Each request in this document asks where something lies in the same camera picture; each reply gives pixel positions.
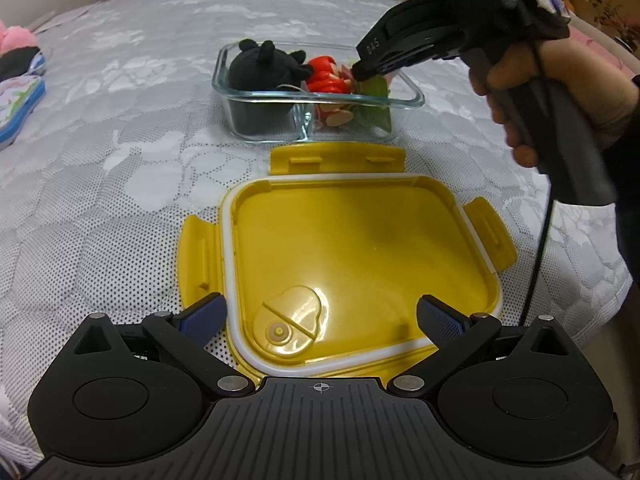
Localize artificial flower sprig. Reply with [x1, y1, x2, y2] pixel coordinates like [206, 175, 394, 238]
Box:
[585, 0, 639, 53]

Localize green toy lettuce leaf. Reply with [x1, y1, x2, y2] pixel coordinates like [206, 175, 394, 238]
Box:
[352, 74, 394, 134]

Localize blue patterned pencil case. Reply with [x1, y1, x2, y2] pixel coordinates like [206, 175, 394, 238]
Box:
[0, 75, 46, 150]

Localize black cloth item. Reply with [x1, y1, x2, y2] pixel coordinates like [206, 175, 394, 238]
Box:
[0, 47, 40, 81]

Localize glass food container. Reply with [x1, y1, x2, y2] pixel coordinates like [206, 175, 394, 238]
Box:
[212, 41, 425, 143]

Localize person's right hand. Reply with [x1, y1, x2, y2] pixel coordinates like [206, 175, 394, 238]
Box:
[469, 39, 639, 168]

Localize white quilted mattress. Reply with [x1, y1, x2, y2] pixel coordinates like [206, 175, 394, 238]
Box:
[1, 0, 632, 468]

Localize black plush toy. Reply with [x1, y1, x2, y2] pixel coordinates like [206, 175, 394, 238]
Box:
[228, 39, 314, 136]

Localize red toy tomato slices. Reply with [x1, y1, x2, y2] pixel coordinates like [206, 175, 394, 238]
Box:
[306, 55, 354, 94]

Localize pink plush toy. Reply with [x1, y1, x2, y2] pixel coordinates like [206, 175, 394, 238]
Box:
[0, 22, 38, 55]

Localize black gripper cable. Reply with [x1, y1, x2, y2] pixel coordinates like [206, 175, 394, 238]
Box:
[518, 44, 557, 328]

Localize yellow container lid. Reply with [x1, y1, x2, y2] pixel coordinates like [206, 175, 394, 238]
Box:
[177, 142, 516, 380]

